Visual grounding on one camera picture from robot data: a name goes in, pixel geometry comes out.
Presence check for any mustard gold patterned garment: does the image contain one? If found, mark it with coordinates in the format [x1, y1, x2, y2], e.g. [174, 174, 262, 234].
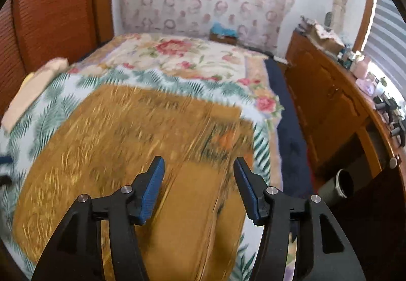
[12, 85, 253, 280]

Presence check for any white green leaf blanket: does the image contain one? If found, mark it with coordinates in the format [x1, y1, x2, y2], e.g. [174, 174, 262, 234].
[1, 67, 280, 280]

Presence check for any dark cylindrical bin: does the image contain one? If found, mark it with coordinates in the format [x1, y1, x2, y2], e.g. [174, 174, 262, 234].
[318, 169, 354, 205]

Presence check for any navy blue mattress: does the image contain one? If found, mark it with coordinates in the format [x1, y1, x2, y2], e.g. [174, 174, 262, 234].
[266, 58, 313, 199]

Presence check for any beige folded garment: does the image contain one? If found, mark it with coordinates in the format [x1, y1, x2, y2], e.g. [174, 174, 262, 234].
[1, 58, 69, 133]

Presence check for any wooden sideboard cabinet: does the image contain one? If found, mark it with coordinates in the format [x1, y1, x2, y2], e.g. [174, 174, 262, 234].
[284, 32, 405, 177]

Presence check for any brown louvered wardrobe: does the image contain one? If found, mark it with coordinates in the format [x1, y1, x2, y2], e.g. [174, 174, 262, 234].
[1, 0, 113, 112]

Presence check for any pink container on cabinet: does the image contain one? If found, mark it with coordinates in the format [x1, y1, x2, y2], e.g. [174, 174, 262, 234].
[353, 56, 371, 79]

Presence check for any floral pink cream quilt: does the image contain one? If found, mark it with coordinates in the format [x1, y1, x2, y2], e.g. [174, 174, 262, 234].
[66, 32, 299, 281]

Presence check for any cardboard box on cabinet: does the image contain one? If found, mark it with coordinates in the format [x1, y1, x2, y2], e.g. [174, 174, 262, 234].
[308, 23, 345, 55]

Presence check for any grey striped window blind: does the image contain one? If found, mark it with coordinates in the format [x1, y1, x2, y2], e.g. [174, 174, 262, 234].
[364, 0, 405, 87]

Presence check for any box with blue cloth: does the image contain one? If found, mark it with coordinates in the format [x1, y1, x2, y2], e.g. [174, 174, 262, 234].
[209, 23, 239, 45]

